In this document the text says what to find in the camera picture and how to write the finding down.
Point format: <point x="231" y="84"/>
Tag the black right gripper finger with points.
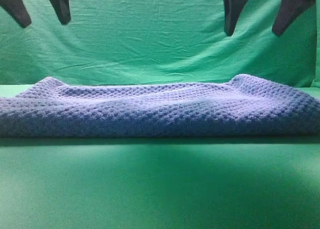
<point x="288" y="12"/>
<point x="232" y="11"/>

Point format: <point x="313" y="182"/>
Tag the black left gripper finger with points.
<point x="62" y="10"/>
<point x="17" y="10"/>

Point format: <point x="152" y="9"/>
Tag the blue waffle-weave towel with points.
<point x="246" y="105"/>

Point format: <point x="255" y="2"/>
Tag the green backdrop cloth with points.
<point x="122" y="42"/>

